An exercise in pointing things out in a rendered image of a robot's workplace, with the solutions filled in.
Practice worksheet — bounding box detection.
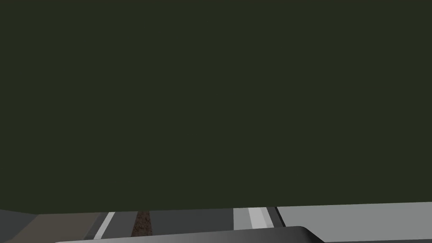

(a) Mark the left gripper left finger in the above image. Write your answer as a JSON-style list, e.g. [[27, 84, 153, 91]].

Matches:
[[83, 211, 139, 240]]

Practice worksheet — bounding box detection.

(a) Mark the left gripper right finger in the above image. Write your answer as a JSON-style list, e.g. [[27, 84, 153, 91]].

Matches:
[[232, 206, 287, 231]]

